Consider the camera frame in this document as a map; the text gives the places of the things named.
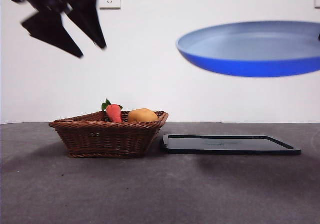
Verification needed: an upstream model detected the blue round plate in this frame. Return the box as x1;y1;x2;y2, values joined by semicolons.
175;20;320;78

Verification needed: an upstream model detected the orange carrot with green leaves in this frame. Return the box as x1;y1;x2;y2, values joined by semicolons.
101;98;124;123

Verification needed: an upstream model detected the yellow-brown potato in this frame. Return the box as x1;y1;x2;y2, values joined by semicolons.
127;108;160;123

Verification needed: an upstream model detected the brown wicker basket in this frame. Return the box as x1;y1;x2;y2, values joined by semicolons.
48;110;169;159

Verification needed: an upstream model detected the dark flat tray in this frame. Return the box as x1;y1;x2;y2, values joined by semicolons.
159;134;302;156

